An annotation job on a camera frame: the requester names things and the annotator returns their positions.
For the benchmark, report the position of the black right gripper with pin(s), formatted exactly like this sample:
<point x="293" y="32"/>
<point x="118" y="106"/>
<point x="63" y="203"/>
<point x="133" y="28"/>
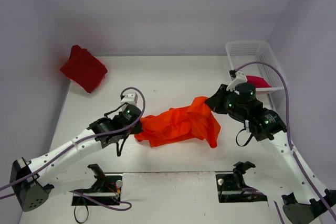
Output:
<point x="214" y="100"/>

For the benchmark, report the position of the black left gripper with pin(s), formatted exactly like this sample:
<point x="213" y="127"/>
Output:
<point x="135" y="123"/>

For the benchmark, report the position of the orange t shirt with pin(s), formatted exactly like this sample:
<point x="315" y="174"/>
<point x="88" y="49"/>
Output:
<point x="181" y="124"/>

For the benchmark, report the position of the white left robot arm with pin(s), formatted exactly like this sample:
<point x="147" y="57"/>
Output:
<point x="34" y="181"/>

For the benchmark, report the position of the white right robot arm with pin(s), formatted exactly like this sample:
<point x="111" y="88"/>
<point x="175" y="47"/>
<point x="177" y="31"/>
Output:
<point x="303" y="197"/>

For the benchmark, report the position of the magenta t shirt in basket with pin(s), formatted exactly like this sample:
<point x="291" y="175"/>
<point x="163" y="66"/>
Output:
<point x="258" y="82"/>

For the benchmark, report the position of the white plastic basket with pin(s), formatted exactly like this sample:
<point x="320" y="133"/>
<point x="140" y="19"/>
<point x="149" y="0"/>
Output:
<point x="242" y="52"/>

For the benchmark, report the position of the folded dark red t shirt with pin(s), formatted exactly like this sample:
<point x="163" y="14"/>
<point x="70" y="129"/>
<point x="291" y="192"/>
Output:
<point x="84" y="69"/>

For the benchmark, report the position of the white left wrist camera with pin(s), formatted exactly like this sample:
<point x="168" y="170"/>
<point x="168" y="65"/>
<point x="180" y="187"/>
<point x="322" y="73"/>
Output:
<point x="129" y="98"/>

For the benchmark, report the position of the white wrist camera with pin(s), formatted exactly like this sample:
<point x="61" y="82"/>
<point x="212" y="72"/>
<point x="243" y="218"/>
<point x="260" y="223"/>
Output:
<point x="129" y="98"/>
<point x="238" y="77"/>

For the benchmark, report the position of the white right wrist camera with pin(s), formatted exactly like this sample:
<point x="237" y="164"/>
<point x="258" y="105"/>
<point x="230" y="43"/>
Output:
<point x="238" y="77"/>

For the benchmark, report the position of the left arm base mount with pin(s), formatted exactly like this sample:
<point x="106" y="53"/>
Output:
<point x="105" y="188"/>

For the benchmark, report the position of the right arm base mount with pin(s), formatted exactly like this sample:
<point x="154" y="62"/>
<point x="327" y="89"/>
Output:
<point x="231" y="187"/>

